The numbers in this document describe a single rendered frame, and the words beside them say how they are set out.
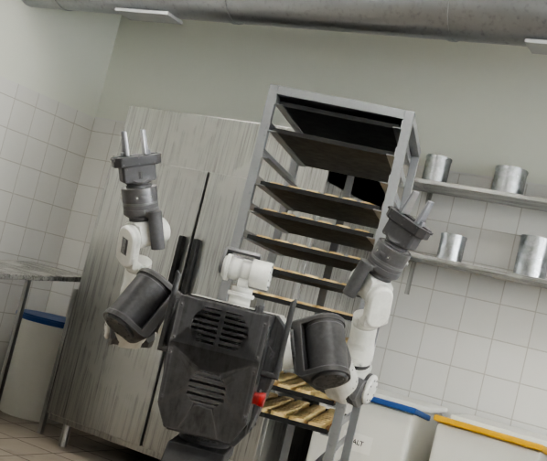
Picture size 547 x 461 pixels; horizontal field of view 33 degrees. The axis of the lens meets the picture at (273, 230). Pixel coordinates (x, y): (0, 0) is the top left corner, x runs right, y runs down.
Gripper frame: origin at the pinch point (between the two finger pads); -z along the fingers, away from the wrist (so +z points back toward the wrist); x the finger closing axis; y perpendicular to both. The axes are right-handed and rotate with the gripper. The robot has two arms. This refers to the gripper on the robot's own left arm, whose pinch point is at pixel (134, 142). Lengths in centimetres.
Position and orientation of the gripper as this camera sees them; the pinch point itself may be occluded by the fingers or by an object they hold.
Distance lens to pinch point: 232.5
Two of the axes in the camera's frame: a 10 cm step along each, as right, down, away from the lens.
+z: 0.7, 9.8, 2.1
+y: 4.0, 1.7, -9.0
